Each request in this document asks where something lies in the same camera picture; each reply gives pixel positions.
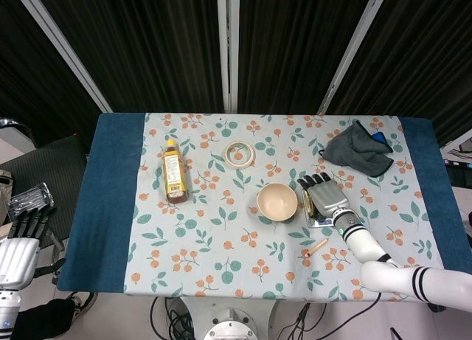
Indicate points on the beige masking tape roll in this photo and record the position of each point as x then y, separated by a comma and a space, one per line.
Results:
229, 162

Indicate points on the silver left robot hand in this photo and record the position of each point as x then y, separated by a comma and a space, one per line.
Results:
18, 262

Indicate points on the grey cloth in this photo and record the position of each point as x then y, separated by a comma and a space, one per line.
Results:
350, 150

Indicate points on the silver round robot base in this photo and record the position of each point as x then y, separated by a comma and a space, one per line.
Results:
230, 327

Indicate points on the floral patterned tablecloth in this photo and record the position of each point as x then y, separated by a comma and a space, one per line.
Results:
221, 244

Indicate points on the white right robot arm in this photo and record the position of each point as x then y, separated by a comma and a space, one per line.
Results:
368, 248

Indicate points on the white frame post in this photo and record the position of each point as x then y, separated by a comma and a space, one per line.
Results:
354, 48
62, 48
228, 48

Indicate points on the black mesh chair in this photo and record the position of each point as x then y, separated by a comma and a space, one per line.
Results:
55, 163

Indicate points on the small wooden stick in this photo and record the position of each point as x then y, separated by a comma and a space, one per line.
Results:
316, 247

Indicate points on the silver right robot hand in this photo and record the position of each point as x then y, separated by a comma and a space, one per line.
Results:
326, 198

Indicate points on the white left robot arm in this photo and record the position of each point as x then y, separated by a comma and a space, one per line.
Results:
9, 310

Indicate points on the silver foil package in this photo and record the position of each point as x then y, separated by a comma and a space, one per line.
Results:
31, 198

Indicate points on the blue sponge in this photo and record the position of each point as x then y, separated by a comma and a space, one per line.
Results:
379, 137

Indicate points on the beige bowl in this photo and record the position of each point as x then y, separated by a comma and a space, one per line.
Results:
276, 203

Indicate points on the blue table cover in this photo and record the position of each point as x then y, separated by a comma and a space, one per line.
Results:
103, 192

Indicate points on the yellow honey bottle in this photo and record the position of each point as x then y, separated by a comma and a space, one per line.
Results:
175, 170

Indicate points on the small digital kitchen scale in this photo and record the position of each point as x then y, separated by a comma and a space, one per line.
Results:
321, 222

